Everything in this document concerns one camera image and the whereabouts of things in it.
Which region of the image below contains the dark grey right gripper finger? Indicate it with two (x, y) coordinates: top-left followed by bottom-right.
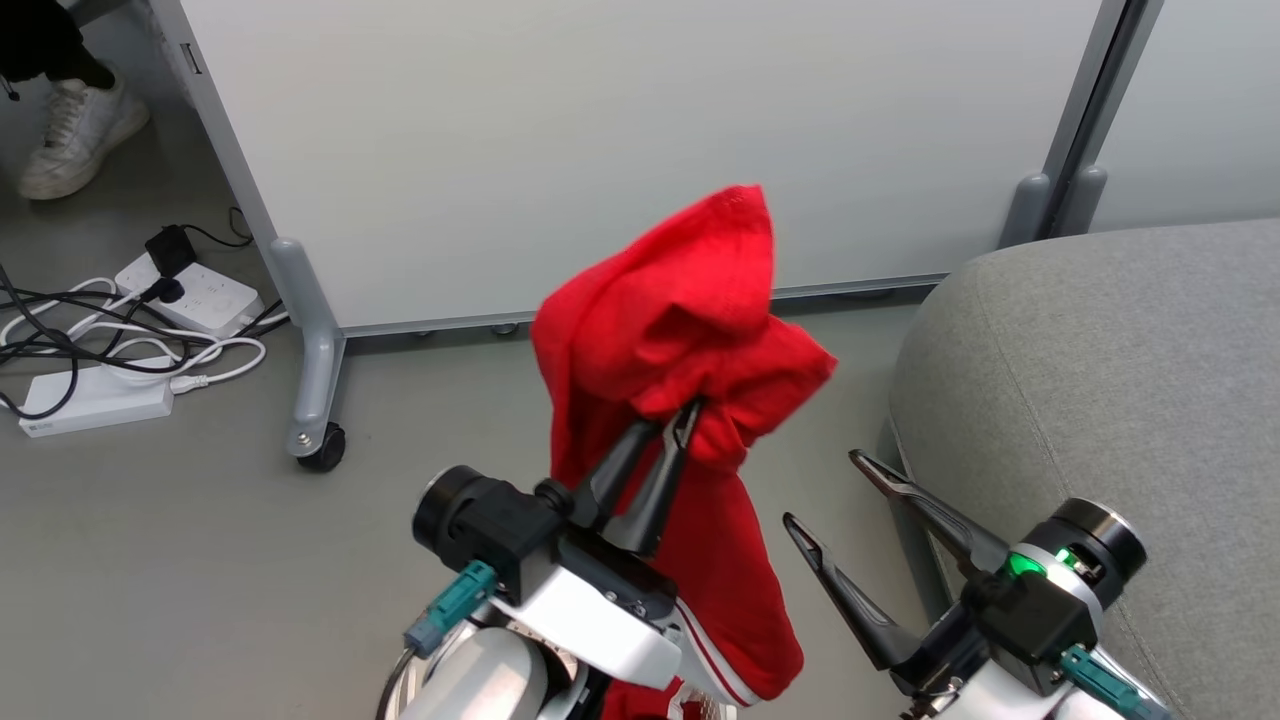
(783, 515), (926, 671)
(850, 450), (1011, 579)

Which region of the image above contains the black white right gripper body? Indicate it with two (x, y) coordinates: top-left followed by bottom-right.
(890, 498), (1148, 697)

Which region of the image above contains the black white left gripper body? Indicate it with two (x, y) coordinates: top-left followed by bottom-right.
(413, 465), (683, 689)

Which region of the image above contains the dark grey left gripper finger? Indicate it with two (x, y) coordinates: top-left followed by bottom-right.
(572, 418), (663, 529)
(605, 400), (701, 557)

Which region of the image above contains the red garment with white stripes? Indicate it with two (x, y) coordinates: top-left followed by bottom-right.
(530, 185), (839, 720)

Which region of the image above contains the black caster wheel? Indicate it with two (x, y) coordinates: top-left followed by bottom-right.
(297, 422), (348, 473)

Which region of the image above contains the grey fabric sofa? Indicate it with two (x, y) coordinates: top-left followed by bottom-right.
(885, 218), (1280, 720)

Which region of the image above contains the grey partition leg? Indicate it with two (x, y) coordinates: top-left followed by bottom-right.
(267, 237), (348, 459)

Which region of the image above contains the wide white partition panel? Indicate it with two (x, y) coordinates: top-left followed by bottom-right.
(148, 0), (1166, 337)

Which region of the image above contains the grey partition foot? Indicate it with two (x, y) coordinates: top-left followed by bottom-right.
(999, 173), (1053, 250)
(1050, 165), (1109, 239)

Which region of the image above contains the square white power strip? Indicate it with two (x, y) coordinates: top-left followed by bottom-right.
(114, 252), (264, 340)

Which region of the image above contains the long white power strip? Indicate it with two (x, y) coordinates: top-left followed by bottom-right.
(18, 357), (177, 439)

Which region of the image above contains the black power adapter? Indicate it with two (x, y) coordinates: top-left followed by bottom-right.
(144, 225), (200, 280)

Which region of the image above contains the narrow white partition panel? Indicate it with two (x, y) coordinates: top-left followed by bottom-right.
(1088, 0), (1280, 234)

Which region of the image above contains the white sneaker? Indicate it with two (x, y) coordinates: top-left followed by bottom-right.
(16, 66), (152, 201)

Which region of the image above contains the black trouser leg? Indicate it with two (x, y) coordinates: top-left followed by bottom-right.
(0, 0), (117, 93)

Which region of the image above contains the white cable with plug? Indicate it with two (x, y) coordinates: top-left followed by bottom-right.
(100, 337), (268, 394)

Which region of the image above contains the black cable bundle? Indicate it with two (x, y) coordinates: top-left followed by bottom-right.
(0, 207), (293, 421)

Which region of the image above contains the looped white cable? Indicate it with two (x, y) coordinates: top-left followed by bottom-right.
(0, 277), (136, 351)

